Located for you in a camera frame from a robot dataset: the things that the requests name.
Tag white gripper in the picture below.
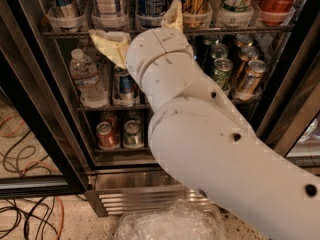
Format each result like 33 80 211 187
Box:
88 0 195 82

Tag blue pepsi can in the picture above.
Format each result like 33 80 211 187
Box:
137 0 167 27

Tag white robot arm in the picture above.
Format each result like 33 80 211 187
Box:
89 23 320 240

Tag white labelled can top shelf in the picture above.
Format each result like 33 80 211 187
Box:
92 0 129 29

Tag gold can top shelf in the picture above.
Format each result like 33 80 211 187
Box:
181 0 211 28

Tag front red bull can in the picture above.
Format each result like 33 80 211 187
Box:
113 66 136 100

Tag front green can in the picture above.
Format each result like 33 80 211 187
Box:
210 58 233 89

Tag red bull can top shelf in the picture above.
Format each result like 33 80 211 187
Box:
51 0 87 28

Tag bottom green can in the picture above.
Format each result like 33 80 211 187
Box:
124 120 142 147

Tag bottom red can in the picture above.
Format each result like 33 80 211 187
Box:
96 122 118 149

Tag stainless steel fridge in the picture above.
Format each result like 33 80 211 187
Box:
13 0 320 218

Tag front gold can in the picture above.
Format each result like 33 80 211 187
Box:
236 59 267 94

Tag red coca-cola can top shelf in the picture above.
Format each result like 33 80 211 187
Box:
255 0 295 26

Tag black framed fridge door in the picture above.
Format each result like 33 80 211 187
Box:
0 0 89 198

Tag front clear water bottle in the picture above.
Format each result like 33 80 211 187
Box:
69 48 108 108

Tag clear plastic bag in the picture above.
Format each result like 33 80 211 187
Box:
114 200 227 240

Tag orange cable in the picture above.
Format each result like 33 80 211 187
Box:
0 113 65 240

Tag black cables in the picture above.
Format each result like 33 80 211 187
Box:
0 115 61 240

